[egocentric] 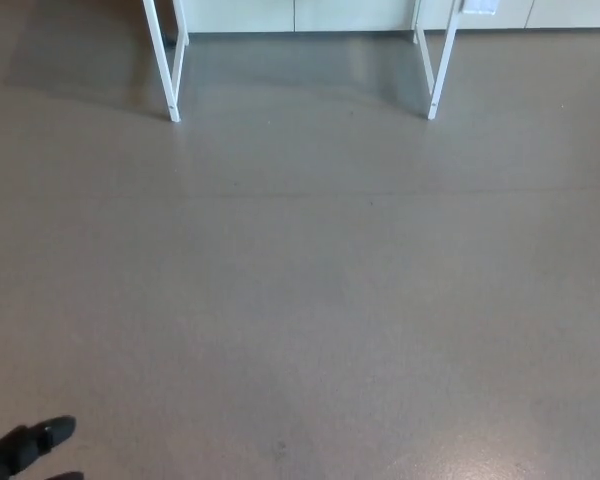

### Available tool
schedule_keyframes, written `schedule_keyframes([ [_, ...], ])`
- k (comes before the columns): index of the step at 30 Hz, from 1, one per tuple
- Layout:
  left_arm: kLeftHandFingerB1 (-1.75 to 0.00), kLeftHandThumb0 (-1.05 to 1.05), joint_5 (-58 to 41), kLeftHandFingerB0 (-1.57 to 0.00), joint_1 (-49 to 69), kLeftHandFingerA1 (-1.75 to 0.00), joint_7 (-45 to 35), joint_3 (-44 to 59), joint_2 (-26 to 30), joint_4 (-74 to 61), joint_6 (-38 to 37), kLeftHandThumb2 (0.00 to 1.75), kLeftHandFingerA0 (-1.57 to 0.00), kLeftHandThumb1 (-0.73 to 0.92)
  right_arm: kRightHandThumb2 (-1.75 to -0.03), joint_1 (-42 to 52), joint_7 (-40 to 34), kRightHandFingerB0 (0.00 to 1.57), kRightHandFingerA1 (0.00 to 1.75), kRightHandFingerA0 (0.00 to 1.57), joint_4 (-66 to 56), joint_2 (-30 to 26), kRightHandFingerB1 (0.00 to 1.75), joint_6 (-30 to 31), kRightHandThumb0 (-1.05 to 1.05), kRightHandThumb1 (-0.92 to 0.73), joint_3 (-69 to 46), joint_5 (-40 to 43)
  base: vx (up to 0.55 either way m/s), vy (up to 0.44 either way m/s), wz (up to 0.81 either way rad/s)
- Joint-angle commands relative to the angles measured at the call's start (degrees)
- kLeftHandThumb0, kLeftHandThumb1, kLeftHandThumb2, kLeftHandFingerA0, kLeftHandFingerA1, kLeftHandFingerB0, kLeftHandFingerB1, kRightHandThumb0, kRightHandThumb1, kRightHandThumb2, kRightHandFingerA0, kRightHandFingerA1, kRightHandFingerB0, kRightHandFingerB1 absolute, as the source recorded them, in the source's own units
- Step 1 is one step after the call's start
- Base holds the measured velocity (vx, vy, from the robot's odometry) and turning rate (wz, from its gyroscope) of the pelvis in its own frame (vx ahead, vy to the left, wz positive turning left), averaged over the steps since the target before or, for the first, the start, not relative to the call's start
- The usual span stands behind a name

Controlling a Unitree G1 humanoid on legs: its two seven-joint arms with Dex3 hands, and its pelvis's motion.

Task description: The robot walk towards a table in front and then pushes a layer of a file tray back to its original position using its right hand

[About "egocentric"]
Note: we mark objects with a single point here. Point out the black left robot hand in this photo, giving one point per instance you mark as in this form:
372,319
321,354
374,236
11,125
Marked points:
25,445

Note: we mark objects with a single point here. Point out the white base cabinets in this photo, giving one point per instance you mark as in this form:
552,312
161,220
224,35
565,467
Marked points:
330,15

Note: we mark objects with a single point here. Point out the white paper label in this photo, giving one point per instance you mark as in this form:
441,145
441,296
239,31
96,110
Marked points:
480,5

